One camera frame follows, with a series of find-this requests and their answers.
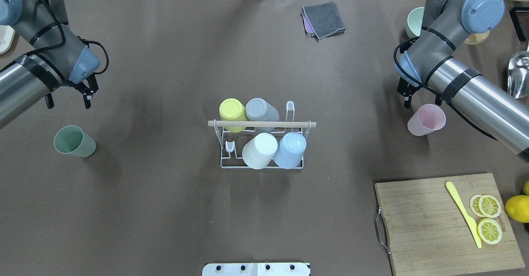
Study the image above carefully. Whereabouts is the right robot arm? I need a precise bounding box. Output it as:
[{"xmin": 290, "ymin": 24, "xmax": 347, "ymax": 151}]
[{"xmin": 393, "ymin": 0, "xmax": 529, "ymax": 162}]

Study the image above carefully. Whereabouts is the grey plastic cup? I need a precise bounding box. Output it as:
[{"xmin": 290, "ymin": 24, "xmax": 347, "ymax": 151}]
[{"xmin": 245, "ymin": 98, "xmax": 279, "ymax": 121}]

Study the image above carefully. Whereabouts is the pink plastic cup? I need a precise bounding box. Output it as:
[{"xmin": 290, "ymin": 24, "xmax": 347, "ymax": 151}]
[{"xmin": 407, "ymin": 104, "xmax": 446, "ymax": 136}]

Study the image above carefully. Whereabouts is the lemon slice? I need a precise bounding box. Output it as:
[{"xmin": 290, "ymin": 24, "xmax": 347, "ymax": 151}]
[
  {"xmin": 477, "ymin": 218, "xmax": 503, "ymax": 245},
  {"xmin": 469, "ymin": 194, "xmax": 486, "ymax": 218},
  {"xmin": 478, "ymin": 195, "xmax": 501, "ymax": 219}
]

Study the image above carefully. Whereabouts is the grey folded cloth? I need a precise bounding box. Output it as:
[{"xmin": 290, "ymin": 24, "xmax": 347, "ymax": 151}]
[{"xmin": 302, "ymin": 2, "xmax": 345, "ymax": 40}]

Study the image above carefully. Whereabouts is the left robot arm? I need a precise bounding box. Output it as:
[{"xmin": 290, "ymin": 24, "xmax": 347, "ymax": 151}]
[{"xmin": 0, "ymin": 0, "xmax": 100, "ymax": 127}]

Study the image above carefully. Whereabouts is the white wire cup holder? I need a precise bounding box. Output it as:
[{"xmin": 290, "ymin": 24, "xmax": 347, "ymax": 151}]
[{"xmin": 208, "ymin": 100, "xmax": 317, "ymax": 169}]

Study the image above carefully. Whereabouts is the wooden cutting board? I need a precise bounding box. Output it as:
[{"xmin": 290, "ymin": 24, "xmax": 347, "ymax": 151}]
[{"xmin": 374, "ymin": 173, "xmax": 525, "ymax": 276}]

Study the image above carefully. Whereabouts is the blue plastic cup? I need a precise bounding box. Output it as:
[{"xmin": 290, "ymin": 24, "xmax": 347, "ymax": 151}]
[{"xmin": 273, "ymin": 132, "xmax": 307, "ymax": 169}]

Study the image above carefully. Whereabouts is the green plastic cup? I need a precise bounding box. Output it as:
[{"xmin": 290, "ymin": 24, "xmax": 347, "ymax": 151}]
[{"xmin": 53, "ymin": 125, "xmax": 97, "ymax": 158}]

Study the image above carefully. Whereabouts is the metal scoop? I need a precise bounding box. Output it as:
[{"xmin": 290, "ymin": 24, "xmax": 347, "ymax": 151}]
[{"xmin": 508, "ymin": 45, "xmax": 529, "ymax": 99}]

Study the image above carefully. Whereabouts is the purple folded cloth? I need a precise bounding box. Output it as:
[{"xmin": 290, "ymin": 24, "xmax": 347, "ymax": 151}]
[{"xmin": 302, "ymin": 14, "xmax": 315, "ymax": 37}]

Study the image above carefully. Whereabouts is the whole yellow lemon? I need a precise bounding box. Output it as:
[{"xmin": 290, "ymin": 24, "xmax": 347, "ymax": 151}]
[
  {"xmin": 504, "ymin": 195, "xmax": 529, "ymax": 223},
  {"xmin": 522, "ymin": 181, "xmax": 529, "ymax": 196}
]

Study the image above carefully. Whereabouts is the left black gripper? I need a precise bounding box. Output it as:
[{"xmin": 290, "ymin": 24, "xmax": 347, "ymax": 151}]
[{"xmin": 45, "ymin": 74, "xmax": 99, "ymax": 109}]

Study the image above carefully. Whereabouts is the green ceramic bowl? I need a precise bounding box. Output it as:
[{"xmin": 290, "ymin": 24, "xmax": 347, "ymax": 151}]
[{"xmin": 405, "ymin": 7, "xmax": 424, "ymax": 38}]

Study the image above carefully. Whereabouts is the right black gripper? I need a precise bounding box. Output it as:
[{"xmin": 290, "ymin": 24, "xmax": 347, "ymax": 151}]
[{"xmin": 397, "ymin": 77, "xmax": 421, "ymax": 109}]

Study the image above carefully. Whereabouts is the yellow plastic cup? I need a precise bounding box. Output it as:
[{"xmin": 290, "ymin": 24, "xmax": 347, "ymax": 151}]
[{"xmin": 219, "ymin": 98, "xmax": 249, "ymax": 121}]

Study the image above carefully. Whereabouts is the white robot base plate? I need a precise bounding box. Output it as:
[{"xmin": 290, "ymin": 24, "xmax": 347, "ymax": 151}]
[{"xmin": 202, "ymin": 262, "xmax": 311, "ymax": 276}]

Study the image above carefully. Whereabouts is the yellow plastic knife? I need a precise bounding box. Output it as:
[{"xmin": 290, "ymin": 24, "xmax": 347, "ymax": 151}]
[{"xmin": 445, "ymin": 181, "xmax": 482, "ymax": 248}]

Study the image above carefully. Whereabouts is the white tray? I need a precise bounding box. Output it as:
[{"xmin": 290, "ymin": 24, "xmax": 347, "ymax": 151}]
[{"xmin": 0, "ymin": 25, "xmax": 15, "ymax": 54}]

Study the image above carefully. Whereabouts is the white plastic cup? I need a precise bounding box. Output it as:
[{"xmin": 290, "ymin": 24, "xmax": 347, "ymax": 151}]
[{"xmin": 242, "ymin": 133, "xmax": 278, "ymax": 169}]

